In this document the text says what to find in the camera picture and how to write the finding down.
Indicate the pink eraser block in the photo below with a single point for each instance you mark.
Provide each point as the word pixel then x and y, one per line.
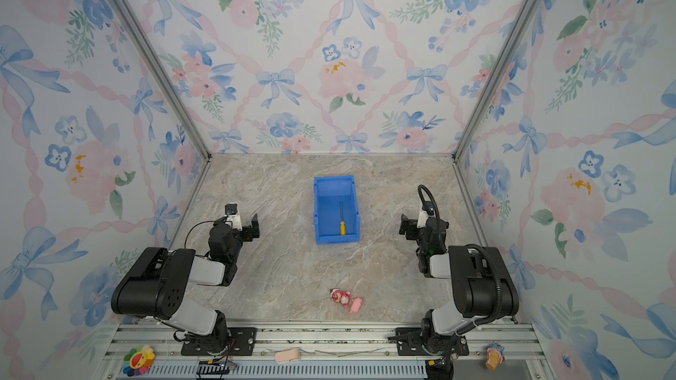
pixel 287 356

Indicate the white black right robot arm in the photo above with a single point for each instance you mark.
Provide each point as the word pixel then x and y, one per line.
pixel 482 290

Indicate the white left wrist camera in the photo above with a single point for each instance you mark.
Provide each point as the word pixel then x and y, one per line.
pixel 232 216

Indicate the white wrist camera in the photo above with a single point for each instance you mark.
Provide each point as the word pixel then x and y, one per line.
pixel 232 216
pixel 422 219

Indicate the aluminium corner post right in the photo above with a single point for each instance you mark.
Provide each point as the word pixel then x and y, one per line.
pixel 503 62

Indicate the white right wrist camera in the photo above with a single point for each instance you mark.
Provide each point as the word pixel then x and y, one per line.
pixel 422 219

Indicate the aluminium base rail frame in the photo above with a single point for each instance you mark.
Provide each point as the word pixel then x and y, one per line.
pixel 331 350

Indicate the small ice cream toy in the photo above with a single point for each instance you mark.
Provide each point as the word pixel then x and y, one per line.
pixel 494 356

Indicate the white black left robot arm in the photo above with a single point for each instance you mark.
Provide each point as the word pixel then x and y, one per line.
pixel 156 285

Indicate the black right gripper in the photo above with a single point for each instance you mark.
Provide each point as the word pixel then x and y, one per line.
pixel 412 225

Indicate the pink strawberry toy figure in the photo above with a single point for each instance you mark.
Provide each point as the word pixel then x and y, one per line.
pixel 341 297

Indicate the yellow handled screwdriver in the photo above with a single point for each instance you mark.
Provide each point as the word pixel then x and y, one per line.
pixel 342 221

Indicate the aluminium corner post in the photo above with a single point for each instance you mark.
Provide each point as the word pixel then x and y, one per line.
pixel 153 63
pixel 503 62

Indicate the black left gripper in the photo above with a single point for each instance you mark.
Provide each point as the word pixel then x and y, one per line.
pixel 249 235

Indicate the small pink toy piece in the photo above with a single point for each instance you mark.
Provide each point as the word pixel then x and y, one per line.
pixel 356 305

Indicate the aluminium corner post left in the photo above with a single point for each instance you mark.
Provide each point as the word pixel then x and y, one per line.
pixel 153 63

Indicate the blue plastic bin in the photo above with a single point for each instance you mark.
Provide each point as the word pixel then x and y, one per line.
pixel 328 193

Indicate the colourful round rattle toy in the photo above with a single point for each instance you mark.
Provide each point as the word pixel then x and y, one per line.
pixel 138 361

